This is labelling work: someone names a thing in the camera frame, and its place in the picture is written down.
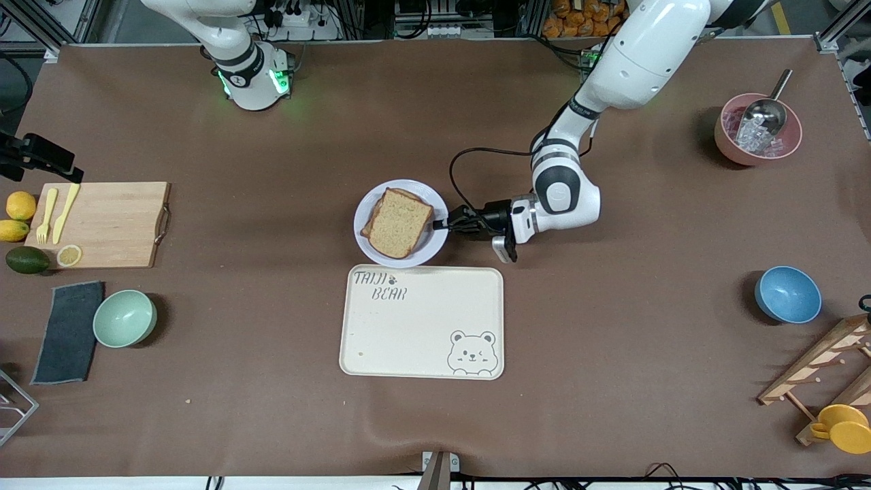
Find light green bowl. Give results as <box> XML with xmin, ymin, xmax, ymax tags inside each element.
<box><xmin>93</xmin><ymin>289</ymin><xmax>158</xmax><ymax>349</ymax></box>

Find metal wire rack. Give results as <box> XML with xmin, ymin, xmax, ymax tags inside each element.
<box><xmin>0</xmin><ymin>370</ymin><xmax>39</xmax><ymax>448</ymax></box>

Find clear ice cubes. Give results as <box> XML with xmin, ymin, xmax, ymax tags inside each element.
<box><xmin>723</xmin><ymin>109</ymin><xmax>793</xmax><ymax>159</ymax></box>

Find wooden cutting board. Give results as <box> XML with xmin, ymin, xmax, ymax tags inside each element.
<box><xmin>24</xmin><ymin>181</ymin><xmax>172</xmax><ymax>270</ymax></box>

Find yellow plastic fork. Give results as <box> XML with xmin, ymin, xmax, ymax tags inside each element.
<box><xmin>36</xmin><ymin>188</ymin><xmax>59</xmax><ymax>246</ymax></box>

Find round white plate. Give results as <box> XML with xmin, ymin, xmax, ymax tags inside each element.
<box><xmin>353</xmin><ymin>179</ymin><xmax>450</xmax><ymax>267</ymax></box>

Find yellow plastic knife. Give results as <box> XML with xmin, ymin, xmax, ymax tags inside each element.
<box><xmin>52</xmin><ymin>182</ymin><xmax>81</xmax><ymax>246</ymax></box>

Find blue bowl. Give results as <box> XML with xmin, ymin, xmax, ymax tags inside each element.
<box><xmin>754</xmin><ymin>265</ymin><xmax>823</xmax><ymax>325</ymax></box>

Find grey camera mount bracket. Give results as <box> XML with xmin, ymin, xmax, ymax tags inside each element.
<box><xmin>416</xmin><ymin>451</ymin><xmax>461</xmax><ymax>490</ymax></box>

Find wooden peg rack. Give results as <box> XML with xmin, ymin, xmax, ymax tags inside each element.
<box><xmin>757</xmin><ymin>314</ymin><xmax>871</xmax><ymax>448</ymax></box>

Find plain brown bread slice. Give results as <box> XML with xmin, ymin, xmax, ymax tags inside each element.
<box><xmin>362</xmin><ymin>188</ymin><xmax>435</xmax><ymax>260</ymax></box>

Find white power strip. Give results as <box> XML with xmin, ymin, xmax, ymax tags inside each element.
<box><xmin>255</xmin><ymin>3</ymin><xmax>340</xmax><ymax>42</ymax></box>

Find metal scoop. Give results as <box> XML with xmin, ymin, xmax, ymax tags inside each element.
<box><xmin>738</xmin><ymin>68</ymin><xmax>794</xmax><ymax>138</ymax></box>

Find dark grey cloth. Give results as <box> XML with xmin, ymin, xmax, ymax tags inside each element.
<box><xmin>31</xmin><ymin>281</ymin><xmax>105</xmax><ymax>385</ymax></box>

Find yellow cup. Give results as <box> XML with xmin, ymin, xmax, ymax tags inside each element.
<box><xmin>810</xmin><ymin>404</ymin><xmax>871</xmax><ymax>455</ymax></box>

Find cream bear print tray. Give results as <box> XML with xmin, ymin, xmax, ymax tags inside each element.
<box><xmin>339</xmin><ymin>264</ymin><xmax>505</xmax><ymax>380</ymax></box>

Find green avocado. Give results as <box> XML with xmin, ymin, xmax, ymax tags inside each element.
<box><xmin>5</xmin><ymin>246</ymin><xmax>51</xmax><ymax>275</ymax></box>

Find aluminium frame profile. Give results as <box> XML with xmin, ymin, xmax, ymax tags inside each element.
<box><xmin>813</xmin><ymin>0</ymin><xmax>871</xmax><ymax>140</ymax></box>
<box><xmin>0</xmin><ymin>0</ymin><xmax>99</xmax><ymax>63</ymax></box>

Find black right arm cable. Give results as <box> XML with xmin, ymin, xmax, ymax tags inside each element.
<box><xmin>0</xmin><ymin>53</ymin><xmax>33</xmax><ymax>122</ymax></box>

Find pink bowl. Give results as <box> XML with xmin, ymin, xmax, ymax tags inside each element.
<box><xmin>714</xmin><ymin>93</ymin><xmax>804</xmax><ymax>167</ymax></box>

